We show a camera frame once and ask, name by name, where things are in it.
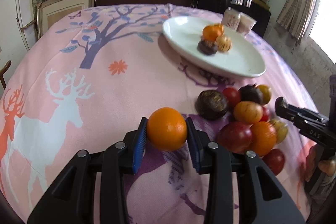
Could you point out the orange tangerine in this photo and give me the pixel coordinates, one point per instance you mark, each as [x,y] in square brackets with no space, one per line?
[263,138]
[211,32]

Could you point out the yellow round fruit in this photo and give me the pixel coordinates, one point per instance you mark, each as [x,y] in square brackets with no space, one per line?
[281,130]
[248,112]
[224,43]

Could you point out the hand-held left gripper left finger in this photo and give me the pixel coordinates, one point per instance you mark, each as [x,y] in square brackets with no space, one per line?
[139,150]

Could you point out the bright window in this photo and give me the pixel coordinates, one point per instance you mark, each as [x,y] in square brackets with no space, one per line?
[325,16]

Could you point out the person's right hand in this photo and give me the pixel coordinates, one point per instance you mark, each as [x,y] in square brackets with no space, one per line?
[326,166]

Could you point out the white oval plate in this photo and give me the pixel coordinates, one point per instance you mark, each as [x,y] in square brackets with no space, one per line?
[236,64]

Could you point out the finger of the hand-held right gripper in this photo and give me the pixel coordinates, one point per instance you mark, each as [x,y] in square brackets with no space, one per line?
[302,125]
[307,111]

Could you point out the red cherry tomato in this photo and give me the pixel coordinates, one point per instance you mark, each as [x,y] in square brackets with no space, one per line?
[265,115]
[232,96]

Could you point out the dark purple round fruit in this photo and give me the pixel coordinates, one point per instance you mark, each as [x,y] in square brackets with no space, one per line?
[211,106]
[249,94]
[206,48]

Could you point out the red plum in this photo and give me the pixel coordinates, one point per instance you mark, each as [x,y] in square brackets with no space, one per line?
[274,161]
[233,137]

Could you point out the pink deer print tablecloth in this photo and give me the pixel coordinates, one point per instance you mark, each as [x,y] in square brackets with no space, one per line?
[65,56]

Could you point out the white board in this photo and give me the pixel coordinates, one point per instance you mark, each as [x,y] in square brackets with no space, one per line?
[26,3]

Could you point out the large orange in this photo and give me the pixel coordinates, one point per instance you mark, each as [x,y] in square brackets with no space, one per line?
[166,129]

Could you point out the carved wooden chair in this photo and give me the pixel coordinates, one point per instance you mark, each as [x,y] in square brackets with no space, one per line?
[5,67]

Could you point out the yellow cherry tomato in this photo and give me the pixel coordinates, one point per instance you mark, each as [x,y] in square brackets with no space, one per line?
[265,92]

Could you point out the paper cup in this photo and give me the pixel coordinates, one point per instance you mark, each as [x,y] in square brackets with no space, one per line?
[246,23]

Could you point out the wooden framed panel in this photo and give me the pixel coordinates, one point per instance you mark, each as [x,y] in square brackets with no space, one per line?
[65,11]

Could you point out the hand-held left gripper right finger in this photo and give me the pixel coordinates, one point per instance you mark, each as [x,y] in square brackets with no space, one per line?
[194,153]

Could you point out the beverage can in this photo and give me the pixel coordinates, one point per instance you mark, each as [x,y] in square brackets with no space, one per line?
[231,18]

